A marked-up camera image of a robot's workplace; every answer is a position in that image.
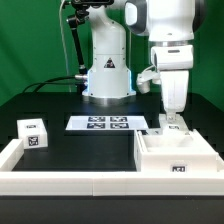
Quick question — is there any white U-shaped border frame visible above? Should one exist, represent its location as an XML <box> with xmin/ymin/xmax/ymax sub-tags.
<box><xmin>0</xmin><ymin>139</ymin><xmax>224</xmax><ymax>196</ymax></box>

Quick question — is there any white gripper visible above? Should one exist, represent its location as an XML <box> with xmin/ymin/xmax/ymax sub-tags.
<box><xmin>151</xmin><ymin>45</ymin><xmax>193</xmax><ymax>121</ymax></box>

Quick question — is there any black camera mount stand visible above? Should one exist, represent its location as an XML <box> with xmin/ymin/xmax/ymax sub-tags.
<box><xmin>67</xmin><ymin>0</ymin><xmax>114</xmax><ymax>94</ymax></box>

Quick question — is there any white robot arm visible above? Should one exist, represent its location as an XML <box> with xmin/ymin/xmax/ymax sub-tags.
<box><xmin>83</xmin><ymin>0</ymin><xmax>206</xmax><ymax>120</ymax></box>

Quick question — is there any white cabinet body box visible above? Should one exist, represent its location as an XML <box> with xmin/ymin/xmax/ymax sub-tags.
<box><xmin>134</xmin><ymin>130</ymin><xmax>218</xmax><ymax>173</ymax></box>

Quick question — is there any white hanging cable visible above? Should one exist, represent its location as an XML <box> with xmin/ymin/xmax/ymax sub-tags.
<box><xmin>58</xmin><ymin>0</ymin><xmax>73</xmax><ymax>94</ymax></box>

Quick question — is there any white cabinet door panel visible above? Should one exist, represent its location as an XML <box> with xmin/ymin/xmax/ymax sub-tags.
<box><xmin>159</xmin><ymin>114</ymin><xmax>189</xmax><ymax>135</ymax></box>

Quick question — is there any small white cube part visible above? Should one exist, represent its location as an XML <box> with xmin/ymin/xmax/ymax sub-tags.
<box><xmin>17</xmin><ymin>118</ymin><xmax>48</xmax><ymax>149</ymax></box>

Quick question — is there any black cable bundle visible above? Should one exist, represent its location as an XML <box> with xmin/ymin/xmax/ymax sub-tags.
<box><xmin>22</xmin><ymin>75</ymin><xmax>88</xmax><ymax>94</ymax></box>

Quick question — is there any white fiducial marker sheet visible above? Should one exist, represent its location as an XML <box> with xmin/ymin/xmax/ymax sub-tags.
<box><xmin>66</xmin><ymin>116</ymin><xmax>148</xmax><ymax>131</ymax></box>

